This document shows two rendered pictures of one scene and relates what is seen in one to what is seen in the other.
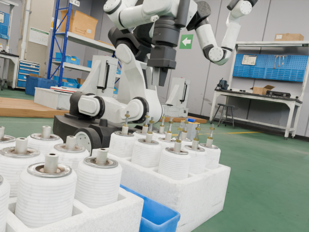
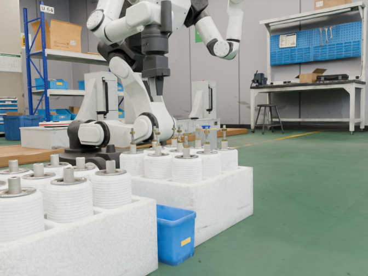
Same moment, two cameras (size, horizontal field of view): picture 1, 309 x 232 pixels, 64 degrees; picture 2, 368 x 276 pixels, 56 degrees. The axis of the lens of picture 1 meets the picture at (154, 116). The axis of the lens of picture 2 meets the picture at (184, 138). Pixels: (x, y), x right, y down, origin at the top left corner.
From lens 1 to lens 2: 0.31 m
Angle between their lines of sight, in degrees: 0
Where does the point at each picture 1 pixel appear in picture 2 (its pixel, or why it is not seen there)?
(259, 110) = (312, 103)
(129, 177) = (144, 193)
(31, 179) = (56, 188)
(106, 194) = (120, 197)
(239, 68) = (277, 54)
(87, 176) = (101, 184)
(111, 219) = (128, 216)
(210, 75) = (242, 70)
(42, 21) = (9, 41)
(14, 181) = not seen: hidden behind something
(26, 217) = (58, 218)
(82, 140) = not seen: hidden behind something
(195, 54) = not seen: hidden behind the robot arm
